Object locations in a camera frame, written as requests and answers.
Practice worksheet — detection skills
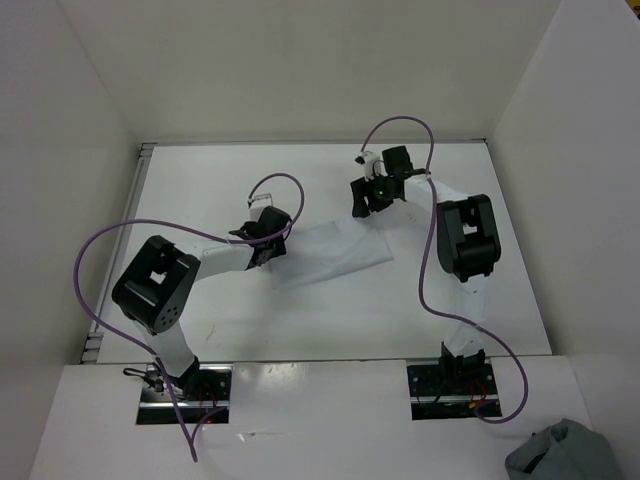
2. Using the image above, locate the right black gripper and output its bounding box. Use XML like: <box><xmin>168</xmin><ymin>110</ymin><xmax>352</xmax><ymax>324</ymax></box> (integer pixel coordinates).
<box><xmin>350</xmin><ymin>170</ymin><xmax>396</xmax><ymax>218</ymax></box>

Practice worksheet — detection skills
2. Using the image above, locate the white skirt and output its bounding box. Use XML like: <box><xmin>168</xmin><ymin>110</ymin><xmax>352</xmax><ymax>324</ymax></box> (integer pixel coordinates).
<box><xmin>268</xmin><ymin>217</ymin><xmax>393</xmax><ymax>291</ymax></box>

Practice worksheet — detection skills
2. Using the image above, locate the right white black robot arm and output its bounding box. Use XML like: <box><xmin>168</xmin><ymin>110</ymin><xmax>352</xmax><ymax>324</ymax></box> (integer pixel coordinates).
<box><xmin>351</xmin><ymin>146</ymin><xmax>501</xmax><ymax>394</ymax></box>

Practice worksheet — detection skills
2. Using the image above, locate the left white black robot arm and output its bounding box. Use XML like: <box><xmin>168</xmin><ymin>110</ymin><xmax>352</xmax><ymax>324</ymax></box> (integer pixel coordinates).
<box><xmin>111</xmin><ymin>206</ymin><xmax>291</xmax><ymax>400</ymax></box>

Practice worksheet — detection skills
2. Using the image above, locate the grey cloth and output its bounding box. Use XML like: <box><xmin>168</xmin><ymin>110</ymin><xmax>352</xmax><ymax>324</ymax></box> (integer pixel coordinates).
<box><xmin>505</xmin><ymin>419</ymin><xmax>624</xmax><ymax>480</ymax></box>

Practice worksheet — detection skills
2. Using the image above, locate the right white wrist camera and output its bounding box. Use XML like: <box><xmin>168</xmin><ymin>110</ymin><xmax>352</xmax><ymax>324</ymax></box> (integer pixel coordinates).
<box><xmin>355</xmin><ymin>151</ymin><xmax>384</xmax><ymax>181</ymax></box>

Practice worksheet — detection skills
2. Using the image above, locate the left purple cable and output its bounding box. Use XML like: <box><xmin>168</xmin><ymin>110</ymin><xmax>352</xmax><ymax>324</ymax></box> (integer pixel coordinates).
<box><xmin>73</xmin><ymin>172</ymin><xmax>307</xmax><ymax>463</ymax></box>

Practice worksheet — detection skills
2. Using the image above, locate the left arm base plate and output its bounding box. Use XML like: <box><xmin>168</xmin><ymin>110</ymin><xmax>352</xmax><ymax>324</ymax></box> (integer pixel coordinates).
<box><xmin>123</xmin><ymin>364</ymin><xmax>233</xmax><ymax>425</ymax></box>

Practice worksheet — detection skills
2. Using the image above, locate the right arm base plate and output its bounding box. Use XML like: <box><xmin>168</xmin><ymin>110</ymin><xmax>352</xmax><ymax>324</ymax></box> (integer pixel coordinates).
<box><xmin>406</xmin><ymin>360</ymin><xmax>502</xmax><ymax>421</ymax></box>

